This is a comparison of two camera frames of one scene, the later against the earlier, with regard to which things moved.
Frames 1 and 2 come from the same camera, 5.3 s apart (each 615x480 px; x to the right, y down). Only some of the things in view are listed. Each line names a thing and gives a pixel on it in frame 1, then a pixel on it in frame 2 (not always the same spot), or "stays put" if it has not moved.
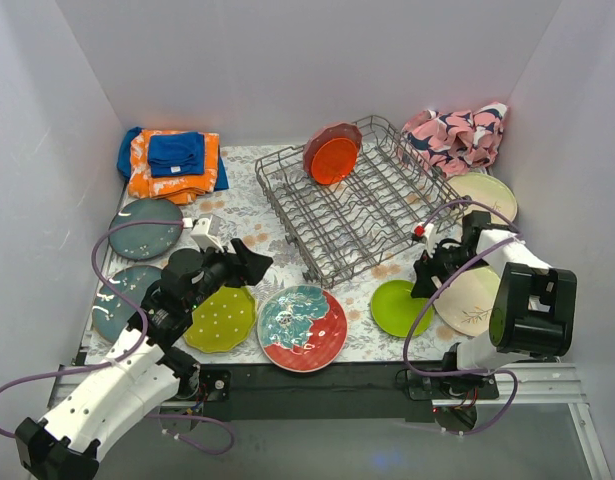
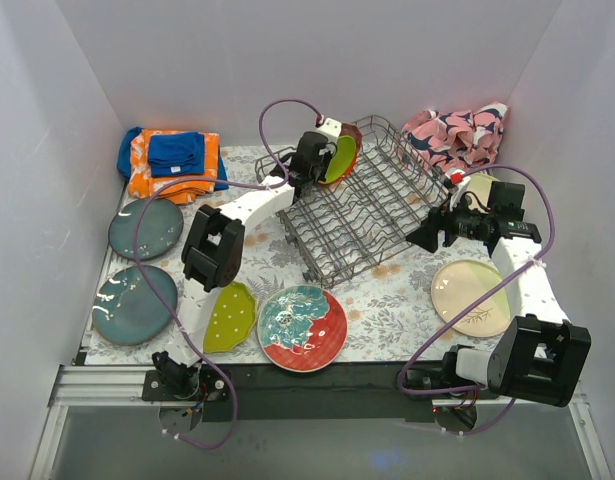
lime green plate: x=396 y=311 → x=342 y=160
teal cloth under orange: x=124 y=158 stays put
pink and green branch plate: x=467 y=303 stays put
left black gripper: x=238 y=265 → x=325 y=157
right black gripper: x=434 y=265 → x=438 y=226
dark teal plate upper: x=141 y=242 stays put
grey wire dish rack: x=338 y=229 stays put
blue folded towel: x=175 y=154 stays put
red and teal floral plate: x=302 y=328 stays put
